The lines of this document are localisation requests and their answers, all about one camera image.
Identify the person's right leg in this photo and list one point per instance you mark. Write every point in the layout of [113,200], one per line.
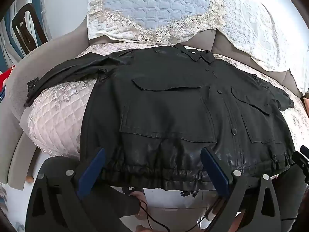
[289,198]

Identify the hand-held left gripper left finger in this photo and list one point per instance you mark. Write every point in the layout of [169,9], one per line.
[93,174]

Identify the white quilted cover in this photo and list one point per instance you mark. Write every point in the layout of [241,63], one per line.
[260,33]

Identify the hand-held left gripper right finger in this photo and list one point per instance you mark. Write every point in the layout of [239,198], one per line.
[214,171]

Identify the wooden sofa leg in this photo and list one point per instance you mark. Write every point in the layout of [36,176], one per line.
[30,178]

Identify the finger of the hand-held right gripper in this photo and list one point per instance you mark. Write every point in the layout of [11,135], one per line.
[300,159]

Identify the grey sofa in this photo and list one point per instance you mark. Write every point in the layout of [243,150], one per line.
[48,53]

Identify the red toy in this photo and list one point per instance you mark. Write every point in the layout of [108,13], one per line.
[4,77]

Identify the pink quilted sofa cover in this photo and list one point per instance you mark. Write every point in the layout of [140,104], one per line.
[58,116]

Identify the black jacket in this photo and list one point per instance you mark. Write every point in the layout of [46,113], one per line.
[169,101]

